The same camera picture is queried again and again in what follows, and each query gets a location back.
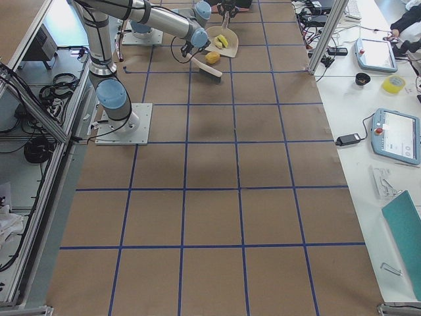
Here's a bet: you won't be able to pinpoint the black gripper body with dustpan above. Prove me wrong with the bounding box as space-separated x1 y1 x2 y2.
218 0 239 13

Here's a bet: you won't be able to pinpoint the black gripper body with brush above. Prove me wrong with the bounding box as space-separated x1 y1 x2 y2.
182 41 201 55

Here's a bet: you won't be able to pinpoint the yellow-brown potato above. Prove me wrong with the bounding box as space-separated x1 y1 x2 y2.
205 51 220 65

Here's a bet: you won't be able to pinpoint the beige hand brush black bristles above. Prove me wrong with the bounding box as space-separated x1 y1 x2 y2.
190 56 222 82

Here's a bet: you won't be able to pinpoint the beige plastic dustpan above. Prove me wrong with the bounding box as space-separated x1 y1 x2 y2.
205 18 239 58

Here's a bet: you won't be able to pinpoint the silver robot arm holding brush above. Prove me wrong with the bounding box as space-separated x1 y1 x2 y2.
76 1 238 144

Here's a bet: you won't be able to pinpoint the bin with black trash bag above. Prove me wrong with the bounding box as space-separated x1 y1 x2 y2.
207 0 253 13

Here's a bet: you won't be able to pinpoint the blue teach pendant far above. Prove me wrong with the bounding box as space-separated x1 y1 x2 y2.
355 38 397 73

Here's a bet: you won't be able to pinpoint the blue teach pendant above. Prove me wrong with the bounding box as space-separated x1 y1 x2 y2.
355 38 397 73
371 108 420 166

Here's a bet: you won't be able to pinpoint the black power adapter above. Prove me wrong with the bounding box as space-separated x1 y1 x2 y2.
335 133 362 147

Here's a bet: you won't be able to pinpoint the yellow tape roll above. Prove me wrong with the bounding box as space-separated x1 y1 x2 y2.
382 75 406 94

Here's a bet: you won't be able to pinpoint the blue teach pendant near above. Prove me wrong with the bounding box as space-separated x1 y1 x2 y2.
371 108 420 166

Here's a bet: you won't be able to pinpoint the clear plastic bag with parts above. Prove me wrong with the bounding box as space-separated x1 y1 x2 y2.
370 166 403 200

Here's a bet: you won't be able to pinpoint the teal folder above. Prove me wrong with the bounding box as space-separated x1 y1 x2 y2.
382 190 420 301

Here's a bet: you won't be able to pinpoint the hex key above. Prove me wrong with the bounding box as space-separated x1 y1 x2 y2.
380 262 403 276

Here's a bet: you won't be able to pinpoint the dustpan arm base plate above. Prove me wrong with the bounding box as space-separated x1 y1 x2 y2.
122 20 163 46

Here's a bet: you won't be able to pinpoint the black power strip with cables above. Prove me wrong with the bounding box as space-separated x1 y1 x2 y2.
291 0 334 49

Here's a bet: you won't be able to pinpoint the aluminium frame post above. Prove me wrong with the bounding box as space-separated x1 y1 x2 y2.
307 0 348 75

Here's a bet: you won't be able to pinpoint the brush arm base plate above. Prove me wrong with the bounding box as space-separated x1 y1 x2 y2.
95 103 153 145

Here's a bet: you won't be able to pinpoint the black coiled cables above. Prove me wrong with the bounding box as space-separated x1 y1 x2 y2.
23 135 55 165

